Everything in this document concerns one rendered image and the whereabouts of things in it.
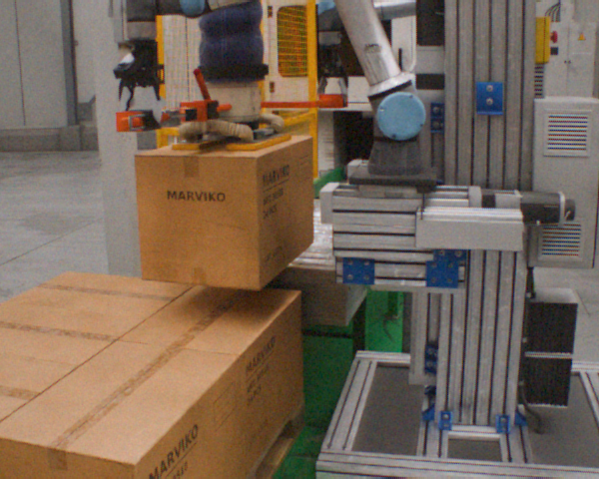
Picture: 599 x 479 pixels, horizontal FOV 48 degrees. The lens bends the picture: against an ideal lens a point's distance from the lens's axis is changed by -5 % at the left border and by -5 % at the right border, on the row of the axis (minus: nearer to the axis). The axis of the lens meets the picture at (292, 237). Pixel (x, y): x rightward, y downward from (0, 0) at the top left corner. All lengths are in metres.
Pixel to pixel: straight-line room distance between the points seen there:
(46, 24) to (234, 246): 11.37
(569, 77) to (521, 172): 9.05
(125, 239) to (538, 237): 2.26
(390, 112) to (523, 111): 0.48
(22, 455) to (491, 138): 1.46
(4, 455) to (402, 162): 1.20
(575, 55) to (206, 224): 9.36
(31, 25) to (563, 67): 9.04
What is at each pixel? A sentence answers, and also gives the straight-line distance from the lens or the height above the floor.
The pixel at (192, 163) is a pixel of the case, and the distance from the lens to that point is 2.10.
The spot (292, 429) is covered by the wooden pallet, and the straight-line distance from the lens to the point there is 2.58.
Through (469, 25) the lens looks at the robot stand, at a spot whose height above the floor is 1.43.
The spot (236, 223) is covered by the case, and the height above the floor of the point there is 0.87.
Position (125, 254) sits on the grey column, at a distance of 3.69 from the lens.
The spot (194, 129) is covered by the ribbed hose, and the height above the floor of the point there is 1.14.
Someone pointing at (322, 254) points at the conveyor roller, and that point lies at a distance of 2.95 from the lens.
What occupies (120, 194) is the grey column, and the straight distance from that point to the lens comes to 3.63.
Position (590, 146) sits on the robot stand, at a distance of 2.01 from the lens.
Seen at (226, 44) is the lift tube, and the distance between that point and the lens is 2.24.
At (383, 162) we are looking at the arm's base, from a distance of 1.85.
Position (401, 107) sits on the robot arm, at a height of 1.22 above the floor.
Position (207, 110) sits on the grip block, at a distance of 2.07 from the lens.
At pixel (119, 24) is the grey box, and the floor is 1.56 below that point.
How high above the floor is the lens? 1.32
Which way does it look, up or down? 14 degrees down
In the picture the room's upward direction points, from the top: 1 degrees counter-clockwise
